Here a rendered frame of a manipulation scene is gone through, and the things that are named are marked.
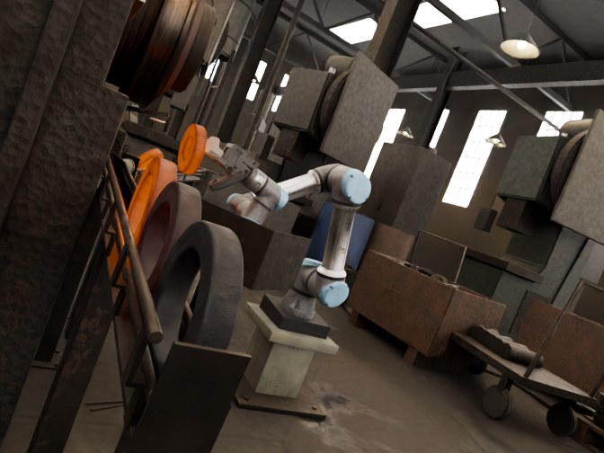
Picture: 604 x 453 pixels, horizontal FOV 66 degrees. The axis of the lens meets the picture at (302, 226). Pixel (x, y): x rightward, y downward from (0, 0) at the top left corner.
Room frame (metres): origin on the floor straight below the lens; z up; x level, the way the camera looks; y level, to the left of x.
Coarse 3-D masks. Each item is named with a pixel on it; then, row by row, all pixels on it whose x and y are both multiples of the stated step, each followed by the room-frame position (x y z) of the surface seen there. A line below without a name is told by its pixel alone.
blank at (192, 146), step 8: (192, 128) 1.43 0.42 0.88; (200, 128) 1.41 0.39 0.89; (184, 136) 1.48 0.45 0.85; (192, 136) 1.41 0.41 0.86; (200, 136) 1.39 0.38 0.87; (184, 144) 1.46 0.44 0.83; (192, 144) 1.39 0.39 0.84; (200, 144) 1.38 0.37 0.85; (184, 152) 1.46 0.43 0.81; (192, 152) 1.38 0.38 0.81; (200, 152) 1.38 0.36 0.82; (184, 160) 1.42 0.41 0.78; (192, 160) 1.38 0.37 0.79; (200, 160) 1.39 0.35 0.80; (184, 168) 1.41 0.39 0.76; (192, 168) 1.40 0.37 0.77
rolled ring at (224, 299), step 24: (192, 240) 0.49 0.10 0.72; (216, 240) 0.44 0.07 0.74; (168, 264) 0.54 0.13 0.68; (192, 264) 0.53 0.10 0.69; (216, 264) 0.42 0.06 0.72; (240, 264) 0.44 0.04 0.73; (168, 288) 0.53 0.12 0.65; (216, 288) 0.41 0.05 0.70; (240, 288) 0.43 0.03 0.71; (168, 312) 0.53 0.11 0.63; (216, 312) 0.41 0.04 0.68; (168, 336) 0.52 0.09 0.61; (192, 336) 0.41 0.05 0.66; (216, 336) 0.41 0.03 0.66
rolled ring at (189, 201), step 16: (160, 192) 0.69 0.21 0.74; (176, 192) 0.61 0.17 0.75; (192, 192) 0.62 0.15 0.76; (160, 208) 0.67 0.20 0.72; (176, 208) 0.59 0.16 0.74; (192, 208) 0.59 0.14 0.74; (160, 224) 0.69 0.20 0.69; (176, 224) 0.57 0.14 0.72; (144, 240) 0.69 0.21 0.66; (160, 240) 0.70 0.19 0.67; (176, 240) 0.56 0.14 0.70; (144, 256) 0.68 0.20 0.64; (160, 256) 0.58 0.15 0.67; (160, 272) 0.56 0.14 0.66
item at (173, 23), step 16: (176, 0) 1.23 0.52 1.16; (192, 0) 1.25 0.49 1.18; (176, 16) 1.24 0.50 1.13; (160, 32) 1.23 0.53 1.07; (176, 32) 1.24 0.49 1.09; (160, 48) 1.24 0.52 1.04; (176, 48) 1.25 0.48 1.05; (144, 64) 1.26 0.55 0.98; (160, 64) 1.27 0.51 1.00; (144, 80) 1.29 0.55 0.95; (160, 80) 1.29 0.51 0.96; (144, 96) 1.35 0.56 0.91
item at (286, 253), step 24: (216, 216) 1.06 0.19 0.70; (240, 216) 1.03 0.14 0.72; (240, 240) 1.02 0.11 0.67; (264, 240) 1.00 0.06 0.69; (288, 240) 1.06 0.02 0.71; (264, 264) 1.01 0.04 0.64; (288, 264) 1.11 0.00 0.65; (264, 288) 1.04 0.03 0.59; (288, 288) 1.15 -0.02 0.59; (192, 312) 1.13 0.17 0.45
